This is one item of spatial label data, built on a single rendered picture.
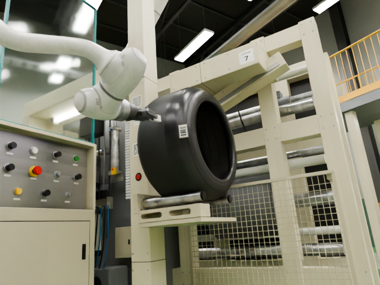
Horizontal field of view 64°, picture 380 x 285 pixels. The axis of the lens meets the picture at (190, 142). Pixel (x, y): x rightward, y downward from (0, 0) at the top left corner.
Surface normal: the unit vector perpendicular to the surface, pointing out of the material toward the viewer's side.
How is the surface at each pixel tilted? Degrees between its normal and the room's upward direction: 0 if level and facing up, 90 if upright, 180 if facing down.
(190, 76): 90
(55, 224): 90
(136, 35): 90
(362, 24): 90
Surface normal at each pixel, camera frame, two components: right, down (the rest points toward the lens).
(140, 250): -0.53, -0.21
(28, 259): 0.84, -0.21
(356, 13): -0.83, -0.11
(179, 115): 0.18, -0.44
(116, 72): -0.04, 0.40
